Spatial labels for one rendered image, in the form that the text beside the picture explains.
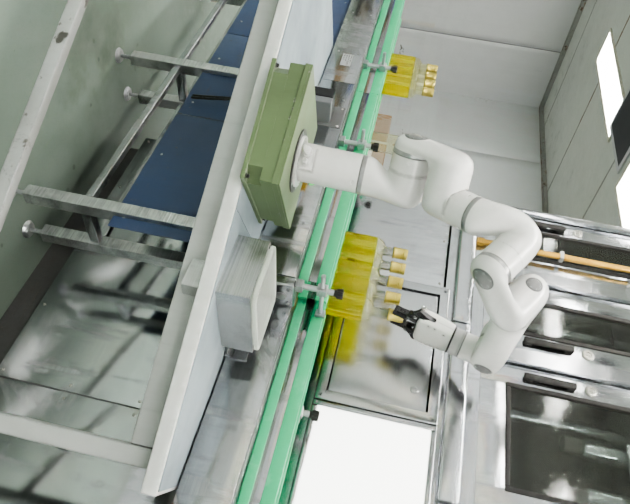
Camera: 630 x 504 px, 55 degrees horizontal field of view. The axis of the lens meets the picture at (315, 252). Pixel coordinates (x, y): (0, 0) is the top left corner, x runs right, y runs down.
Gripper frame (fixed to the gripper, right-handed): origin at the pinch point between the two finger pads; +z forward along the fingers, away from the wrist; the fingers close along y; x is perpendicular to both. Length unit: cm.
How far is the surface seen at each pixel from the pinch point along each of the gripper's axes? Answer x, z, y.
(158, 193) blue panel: 5, 77, 13
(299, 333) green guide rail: 21.0, 20.5, 4.1
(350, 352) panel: 9.9, 9.2, -12.5
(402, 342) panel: -0.7, -2.7, -12.6
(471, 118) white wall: -538, 75, -317
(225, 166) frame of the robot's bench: 12, 47, 43
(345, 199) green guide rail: -20.9, 28.4, 13.5
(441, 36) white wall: -570, 143, -243
